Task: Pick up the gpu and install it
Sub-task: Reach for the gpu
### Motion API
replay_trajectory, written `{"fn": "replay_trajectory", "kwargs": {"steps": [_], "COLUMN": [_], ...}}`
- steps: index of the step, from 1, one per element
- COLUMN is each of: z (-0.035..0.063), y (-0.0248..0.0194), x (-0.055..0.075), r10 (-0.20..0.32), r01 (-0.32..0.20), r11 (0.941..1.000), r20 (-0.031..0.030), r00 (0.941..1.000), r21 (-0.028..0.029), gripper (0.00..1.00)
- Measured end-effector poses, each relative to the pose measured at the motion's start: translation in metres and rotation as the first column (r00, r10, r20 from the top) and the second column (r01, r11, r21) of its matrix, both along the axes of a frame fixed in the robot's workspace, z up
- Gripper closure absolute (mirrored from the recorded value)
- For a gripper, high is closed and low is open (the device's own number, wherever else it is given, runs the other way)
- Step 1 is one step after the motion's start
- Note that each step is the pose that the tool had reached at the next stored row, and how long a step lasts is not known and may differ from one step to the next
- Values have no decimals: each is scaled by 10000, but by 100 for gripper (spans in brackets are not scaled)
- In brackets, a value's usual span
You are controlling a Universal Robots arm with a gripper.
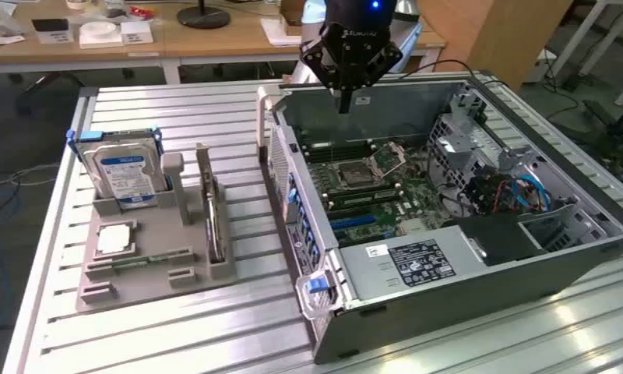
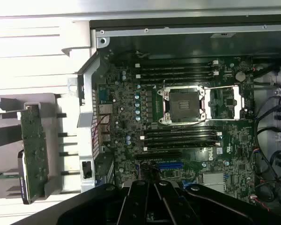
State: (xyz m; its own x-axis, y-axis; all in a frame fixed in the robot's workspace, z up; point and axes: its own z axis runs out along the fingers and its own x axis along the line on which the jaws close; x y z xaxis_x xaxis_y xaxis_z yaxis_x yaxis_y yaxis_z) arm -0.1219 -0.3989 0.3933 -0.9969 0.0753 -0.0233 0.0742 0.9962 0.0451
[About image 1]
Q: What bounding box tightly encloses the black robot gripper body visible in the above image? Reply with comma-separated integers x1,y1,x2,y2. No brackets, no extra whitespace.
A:
318,0,396,91

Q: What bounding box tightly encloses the graphics card with metal bracket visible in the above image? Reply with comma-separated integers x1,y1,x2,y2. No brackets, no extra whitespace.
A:
194,142,229,268

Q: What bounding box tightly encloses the white booklet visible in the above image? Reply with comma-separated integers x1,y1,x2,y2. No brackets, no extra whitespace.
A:
259,16,306,47

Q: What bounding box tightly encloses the brown cardboard box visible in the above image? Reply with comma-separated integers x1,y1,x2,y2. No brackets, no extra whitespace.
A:
278,0,314,27

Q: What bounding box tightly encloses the light wooden cabinet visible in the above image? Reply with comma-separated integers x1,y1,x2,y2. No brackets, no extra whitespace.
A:
418,0,576,91

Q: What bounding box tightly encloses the perforated silver disk bay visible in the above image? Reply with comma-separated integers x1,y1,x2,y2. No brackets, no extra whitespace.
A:
424,112,504,188

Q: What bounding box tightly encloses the black round lamp base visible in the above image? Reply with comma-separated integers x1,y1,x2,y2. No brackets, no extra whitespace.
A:
175,0,234,30

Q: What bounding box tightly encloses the white box with red dot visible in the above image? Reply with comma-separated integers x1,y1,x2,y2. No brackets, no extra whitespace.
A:
523,46,559,85

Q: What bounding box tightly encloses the CPU socket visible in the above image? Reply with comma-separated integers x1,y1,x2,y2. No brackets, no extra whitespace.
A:
335,158,375,189

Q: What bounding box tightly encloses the plain white box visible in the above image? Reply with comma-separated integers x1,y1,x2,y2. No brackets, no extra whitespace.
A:
119,20,155,45

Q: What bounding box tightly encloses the small red item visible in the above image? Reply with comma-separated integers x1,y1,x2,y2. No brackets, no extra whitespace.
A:
127,3,155,21

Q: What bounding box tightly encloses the RAM stick with white label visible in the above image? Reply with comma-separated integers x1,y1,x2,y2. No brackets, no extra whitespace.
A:
319,189,402,204

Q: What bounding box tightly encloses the green motherboard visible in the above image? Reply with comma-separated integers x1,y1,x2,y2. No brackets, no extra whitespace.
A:
294,128,451,245

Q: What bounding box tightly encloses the white box with round hole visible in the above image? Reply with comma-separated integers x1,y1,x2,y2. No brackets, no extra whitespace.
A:
77,20,125,50

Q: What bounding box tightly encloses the blue expansion slot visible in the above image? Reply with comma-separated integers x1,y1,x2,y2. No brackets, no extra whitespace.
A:
330,215,378,231

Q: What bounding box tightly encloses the black metal stand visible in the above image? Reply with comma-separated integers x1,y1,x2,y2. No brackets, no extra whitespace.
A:
580,77,623,172

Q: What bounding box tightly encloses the hard disk with blue rails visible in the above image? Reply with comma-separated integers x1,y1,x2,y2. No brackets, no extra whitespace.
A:
63,125,166,208

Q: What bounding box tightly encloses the white box with black top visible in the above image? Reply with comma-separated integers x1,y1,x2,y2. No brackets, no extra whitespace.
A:
30,17,75,45

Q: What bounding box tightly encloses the black plastic bay shroud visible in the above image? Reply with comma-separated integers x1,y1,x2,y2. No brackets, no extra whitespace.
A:
454,213,550,268

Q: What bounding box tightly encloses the black office chair base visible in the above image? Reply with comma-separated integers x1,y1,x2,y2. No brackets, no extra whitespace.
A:
15,71,87,117

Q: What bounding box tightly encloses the grey power supply unit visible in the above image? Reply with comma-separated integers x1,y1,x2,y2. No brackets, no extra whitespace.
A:
335,225,488,304

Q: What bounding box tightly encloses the plain silver disk bay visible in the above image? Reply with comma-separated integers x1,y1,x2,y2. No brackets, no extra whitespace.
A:
516,194,612,254

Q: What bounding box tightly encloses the silver CPU chip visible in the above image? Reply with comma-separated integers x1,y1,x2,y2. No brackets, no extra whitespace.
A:
95,224,135,255

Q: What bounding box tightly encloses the green RAM stick bare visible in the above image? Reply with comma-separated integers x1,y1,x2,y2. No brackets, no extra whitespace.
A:
109,250,182,270

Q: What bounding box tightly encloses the clear plastic bag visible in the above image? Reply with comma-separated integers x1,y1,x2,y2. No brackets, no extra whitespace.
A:
0,9,26,36

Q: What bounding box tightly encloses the grey plastic parts rack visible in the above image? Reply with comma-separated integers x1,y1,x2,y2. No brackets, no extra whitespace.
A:
73,151,241,315

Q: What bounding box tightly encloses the open dark grey PC case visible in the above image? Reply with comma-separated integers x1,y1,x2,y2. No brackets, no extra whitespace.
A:
255,75,623,366

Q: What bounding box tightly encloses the thin black cable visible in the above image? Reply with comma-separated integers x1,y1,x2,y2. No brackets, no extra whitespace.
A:
394,58,506,86

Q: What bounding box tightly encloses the wooden desk white frame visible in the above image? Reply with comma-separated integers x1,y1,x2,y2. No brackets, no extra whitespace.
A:
0,0,447,85

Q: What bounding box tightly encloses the metal socket cover frame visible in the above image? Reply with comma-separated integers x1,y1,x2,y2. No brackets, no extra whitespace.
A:
367,139,412,175

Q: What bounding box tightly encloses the black sleeved power wire bundle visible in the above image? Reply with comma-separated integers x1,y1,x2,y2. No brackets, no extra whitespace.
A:
464,175,520,217

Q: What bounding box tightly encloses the blue data wire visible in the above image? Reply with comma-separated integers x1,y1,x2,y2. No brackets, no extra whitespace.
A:
512,174,552,214

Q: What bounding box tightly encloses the blue floor cable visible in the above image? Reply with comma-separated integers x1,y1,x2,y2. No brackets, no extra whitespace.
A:
0,171,25,340

